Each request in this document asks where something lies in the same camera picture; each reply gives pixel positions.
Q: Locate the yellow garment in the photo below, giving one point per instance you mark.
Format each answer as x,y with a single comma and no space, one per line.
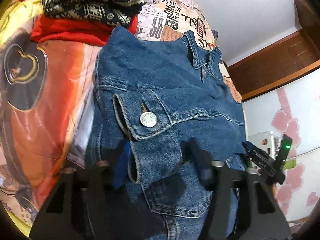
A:
17,14

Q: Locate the wooden wardrobe frame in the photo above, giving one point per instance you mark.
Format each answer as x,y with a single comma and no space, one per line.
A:
281,62

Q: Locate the red folded garment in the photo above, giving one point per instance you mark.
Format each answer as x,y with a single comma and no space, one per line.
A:
83,31

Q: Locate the white sliding door with hearts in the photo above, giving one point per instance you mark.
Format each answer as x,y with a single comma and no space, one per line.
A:
291,110

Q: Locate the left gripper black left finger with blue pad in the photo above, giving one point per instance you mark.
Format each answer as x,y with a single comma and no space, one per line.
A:
76,207

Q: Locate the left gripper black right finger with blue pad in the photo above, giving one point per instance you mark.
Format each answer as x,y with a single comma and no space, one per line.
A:
258,215

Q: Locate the printed newspaper pattern bedspread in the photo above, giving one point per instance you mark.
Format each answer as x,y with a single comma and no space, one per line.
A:
47,99

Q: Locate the blue denim jacket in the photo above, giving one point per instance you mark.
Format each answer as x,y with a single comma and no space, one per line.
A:
150,99

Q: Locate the navy patterned folded garment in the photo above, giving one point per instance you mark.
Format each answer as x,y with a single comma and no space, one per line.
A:
111,12

